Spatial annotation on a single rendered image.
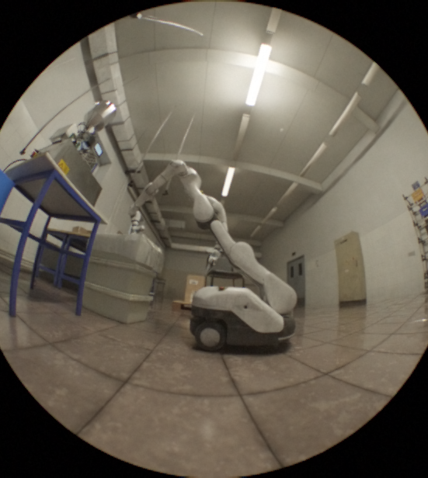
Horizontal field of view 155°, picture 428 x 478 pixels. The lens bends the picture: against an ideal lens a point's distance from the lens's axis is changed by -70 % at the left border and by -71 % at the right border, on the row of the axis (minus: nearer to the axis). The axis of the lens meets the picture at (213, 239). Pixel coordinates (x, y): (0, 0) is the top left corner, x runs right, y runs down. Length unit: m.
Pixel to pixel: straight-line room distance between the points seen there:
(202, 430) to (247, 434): 0.09
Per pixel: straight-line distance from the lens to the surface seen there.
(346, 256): 4.96
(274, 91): 4.43
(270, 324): 0.85
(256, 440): 0.40
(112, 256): 1.38
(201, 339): 0.87
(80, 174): 1.30
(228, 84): 4.30
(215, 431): 0.41
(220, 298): 0.81
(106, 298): 1.35
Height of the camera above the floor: 0.31
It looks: 21 degrees up
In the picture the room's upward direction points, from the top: 5 degrees clockwise
